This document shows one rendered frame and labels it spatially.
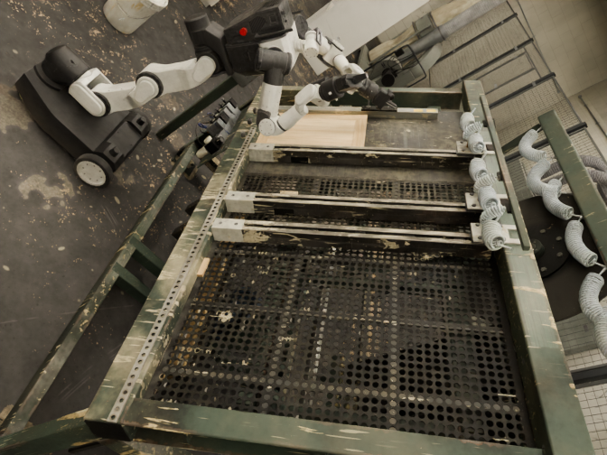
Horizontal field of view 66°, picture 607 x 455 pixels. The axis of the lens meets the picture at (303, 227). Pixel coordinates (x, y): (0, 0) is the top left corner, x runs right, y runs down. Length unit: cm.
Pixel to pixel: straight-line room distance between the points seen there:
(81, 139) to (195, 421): 179
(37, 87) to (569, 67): 1029
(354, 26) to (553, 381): 529
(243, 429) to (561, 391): 85
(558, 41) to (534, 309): 989
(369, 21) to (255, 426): 540
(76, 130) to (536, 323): 232
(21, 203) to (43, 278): 39
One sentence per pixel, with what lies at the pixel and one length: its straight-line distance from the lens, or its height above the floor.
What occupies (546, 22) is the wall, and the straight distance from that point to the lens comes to 1111.
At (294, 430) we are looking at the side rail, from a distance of 135.
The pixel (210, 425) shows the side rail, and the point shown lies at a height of 111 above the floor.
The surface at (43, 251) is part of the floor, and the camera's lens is 257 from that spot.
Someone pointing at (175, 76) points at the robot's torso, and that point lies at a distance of 252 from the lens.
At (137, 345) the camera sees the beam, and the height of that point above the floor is 85.
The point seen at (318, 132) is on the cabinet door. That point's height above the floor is 115.
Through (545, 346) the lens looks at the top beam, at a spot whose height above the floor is 189.
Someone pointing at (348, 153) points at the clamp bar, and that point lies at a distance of 227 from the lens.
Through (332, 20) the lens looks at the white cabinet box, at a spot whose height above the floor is 56.
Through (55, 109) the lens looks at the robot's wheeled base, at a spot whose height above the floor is 17.
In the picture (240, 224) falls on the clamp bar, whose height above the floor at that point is 102.
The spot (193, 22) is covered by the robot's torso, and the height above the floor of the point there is 104.
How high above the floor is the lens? 213
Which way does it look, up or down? 30 degrees down
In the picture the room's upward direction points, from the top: 64 degrees clockwise
